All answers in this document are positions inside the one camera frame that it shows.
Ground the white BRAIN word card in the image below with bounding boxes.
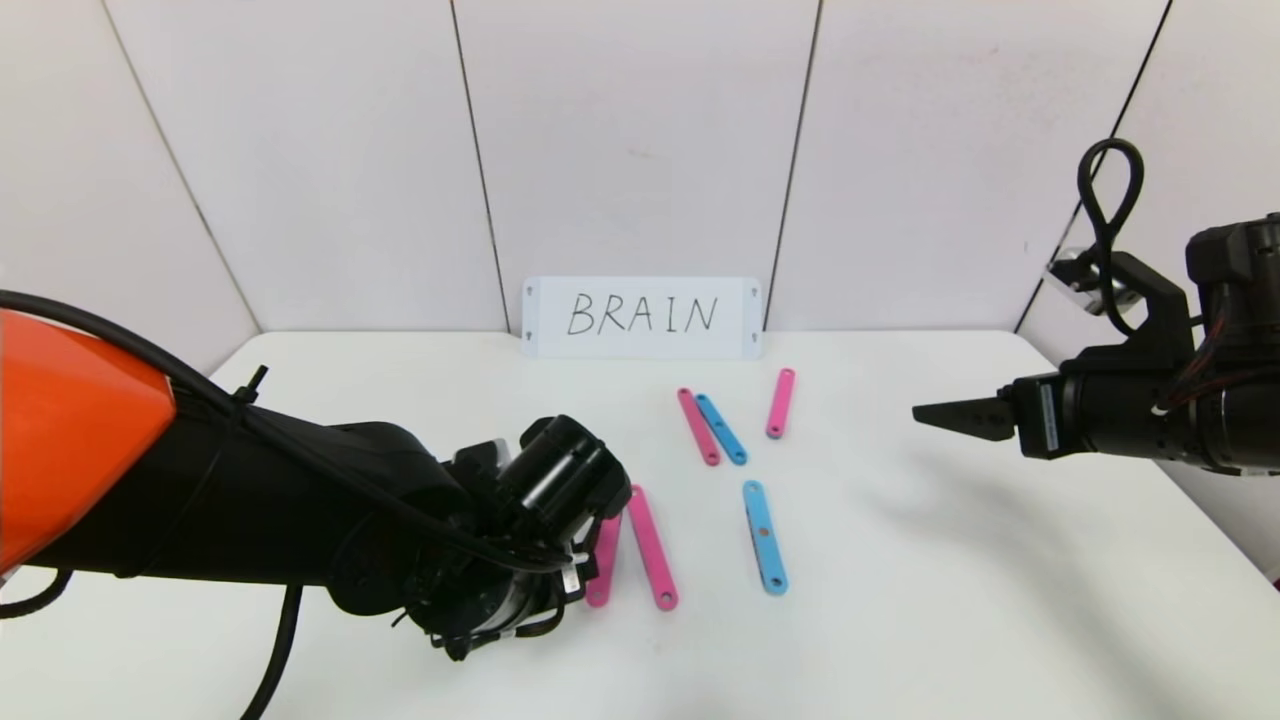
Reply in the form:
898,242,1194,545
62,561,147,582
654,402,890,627
522,276,764,361

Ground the pink bar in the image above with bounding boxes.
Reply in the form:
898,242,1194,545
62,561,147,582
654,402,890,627
676,387,722,468
584,510,624,609
625,484,680,611
765,367,798,441

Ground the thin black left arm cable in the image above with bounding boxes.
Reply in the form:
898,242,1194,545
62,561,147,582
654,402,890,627
0,289,573,573

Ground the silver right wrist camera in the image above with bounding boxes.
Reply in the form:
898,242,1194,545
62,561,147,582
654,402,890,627
1045,246,1146,313

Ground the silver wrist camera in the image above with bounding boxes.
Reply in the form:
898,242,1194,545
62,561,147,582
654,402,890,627
1045,246,1146,313
455,438,513,473

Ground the light blue bar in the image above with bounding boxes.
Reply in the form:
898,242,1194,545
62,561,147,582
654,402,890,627
694,392,749,467
742,480,790,597

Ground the black right camera bracket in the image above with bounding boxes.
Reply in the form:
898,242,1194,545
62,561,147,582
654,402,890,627
1105,250,1197,371

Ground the looped black right arm cable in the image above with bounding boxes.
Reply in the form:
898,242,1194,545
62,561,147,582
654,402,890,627
1077,138,1147,337

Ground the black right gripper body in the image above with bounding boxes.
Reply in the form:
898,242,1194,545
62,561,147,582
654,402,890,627
1011,371,1199,461

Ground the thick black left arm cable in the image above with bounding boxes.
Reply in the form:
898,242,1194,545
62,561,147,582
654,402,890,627
0,568,304,720

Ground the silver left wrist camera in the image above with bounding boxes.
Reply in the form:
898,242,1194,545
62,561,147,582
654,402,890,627
455,438,513,473

